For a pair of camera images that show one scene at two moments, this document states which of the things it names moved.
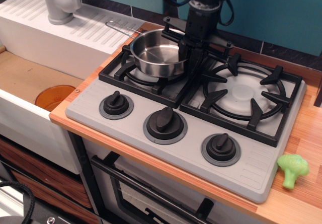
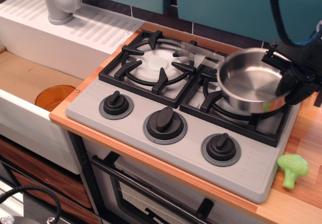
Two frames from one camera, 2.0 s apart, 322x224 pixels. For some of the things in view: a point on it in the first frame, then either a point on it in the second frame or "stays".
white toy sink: (35, 55) stays
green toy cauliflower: (294, 165) stays
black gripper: (195, 38) -> (306, 61)
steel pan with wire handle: (154, 54) -> (246, 82)
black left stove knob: (116, 106) stays
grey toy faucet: (61, 4) stays
